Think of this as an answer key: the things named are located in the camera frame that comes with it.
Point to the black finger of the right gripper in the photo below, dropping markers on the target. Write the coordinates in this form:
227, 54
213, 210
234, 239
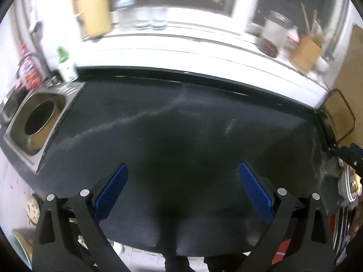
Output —
352, 156

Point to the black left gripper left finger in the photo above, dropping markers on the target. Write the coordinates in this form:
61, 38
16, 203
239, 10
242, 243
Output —
56, 248

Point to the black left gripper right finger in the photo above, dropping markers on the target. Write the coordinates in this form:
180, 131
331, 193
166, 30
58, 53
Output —
298, 236

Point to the large wooden board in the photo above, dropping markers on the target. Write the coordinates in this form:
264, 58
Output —
343, 106

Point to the bamboo utensil holder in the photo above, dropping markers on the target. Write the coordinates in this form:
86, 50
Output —
305, 56

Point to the steel sink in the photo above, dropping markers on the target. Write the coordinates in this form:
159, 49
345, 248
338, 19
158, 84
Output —
35, 122

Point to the glass jar with beans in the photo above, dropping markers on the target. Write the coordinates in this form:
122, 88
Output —
274, 34

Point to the green cap soap bottle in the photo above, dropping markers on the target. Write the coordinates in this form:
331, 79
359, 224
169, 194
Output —
66, 66

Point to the wooden cutting board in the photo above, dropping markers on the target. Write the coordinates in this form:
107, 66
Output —
94, 15

